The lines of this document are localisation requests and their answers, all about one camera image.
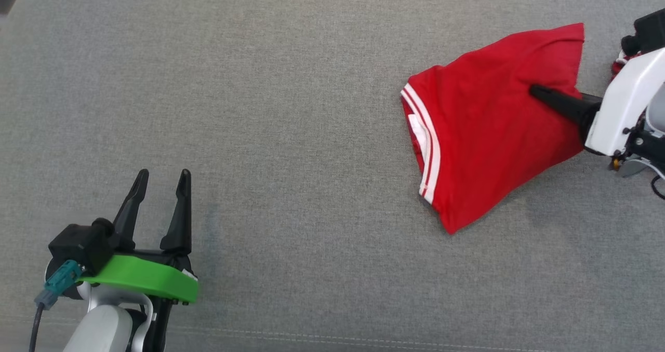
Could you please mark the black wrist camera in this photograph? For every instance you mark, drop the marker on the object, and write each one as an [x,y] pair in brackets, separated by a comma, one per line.
[78,245]
[647,30]

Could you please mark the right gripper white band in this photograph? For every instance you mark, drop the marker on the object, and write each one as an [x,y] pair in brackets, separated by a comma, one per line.
[623,103]

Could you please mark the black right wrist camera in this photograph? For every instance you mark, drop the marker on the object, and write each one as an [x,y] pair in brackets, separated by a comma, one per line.
[647,30]

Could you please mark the folded red white garment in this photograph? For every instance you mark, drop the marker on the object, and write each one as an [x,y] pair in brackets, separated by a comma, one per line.
[621,66]

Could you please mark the red shirt with white sleeves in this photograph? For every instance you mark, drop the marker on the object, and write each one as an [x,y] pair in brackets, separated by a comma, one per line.
[483,123]

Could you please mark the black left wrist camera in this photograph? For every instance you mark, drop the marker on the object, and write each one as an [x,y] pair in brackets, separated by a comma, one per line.
[78,245]

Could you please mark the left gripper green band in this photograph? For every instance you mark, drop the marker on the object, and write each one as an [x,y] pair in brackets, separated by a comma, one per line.
[145,276]

